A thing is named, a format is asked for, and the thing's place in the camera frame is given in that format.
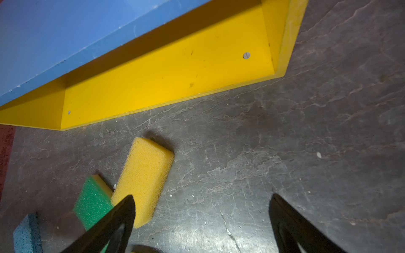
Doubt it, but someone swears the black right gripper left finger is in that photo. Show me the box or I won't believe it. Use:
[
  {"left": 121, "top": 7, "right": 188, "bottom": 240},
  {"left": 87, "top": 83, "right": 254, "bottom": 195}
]
[{"left": 63, "top": 195, "right": 136, "bottom": 253}]

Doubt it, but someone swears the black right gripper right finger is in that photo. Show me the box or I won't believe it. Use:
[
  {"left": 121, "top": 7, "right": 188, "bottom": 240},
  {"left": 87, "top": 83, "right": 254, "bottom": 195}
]
[{"left": 269, "top": 194, "right": 344, "bottom": 253}]

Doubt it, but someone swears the plain yellow foam sponge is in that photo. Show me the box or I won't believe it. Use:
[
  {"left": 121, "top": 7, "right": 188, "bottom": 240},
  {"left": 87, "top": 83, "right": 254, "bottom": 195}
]
[{"left": 111, "top": 138, "right": 175, "bottom": 229}]

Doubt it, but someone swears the yellow shelf with coloured boards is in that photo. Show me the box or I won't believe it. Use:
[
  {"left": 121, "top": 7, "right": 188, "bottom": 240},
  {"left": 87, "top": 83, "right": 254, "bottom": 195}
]
[{"left": 1, "top": 1, "right": 308, "bottom": 130}]

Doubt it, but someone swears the green scourer yellow sponge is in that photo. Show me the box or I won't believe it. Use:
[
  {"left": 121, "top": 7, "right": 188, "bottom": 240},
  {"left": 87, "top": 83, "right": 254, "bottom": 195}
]
[{"left": 73, "top": 174, "right": 114, "bottom": 253}]

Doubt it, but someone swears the blue cellulose sponge near rail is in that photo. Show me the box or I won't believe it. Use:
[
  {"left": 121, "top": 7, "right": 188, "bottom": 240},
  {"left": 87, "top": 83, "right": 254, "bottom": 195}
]
[{"left": 13, "top": 213, "right": 43, "bottom": 253}]

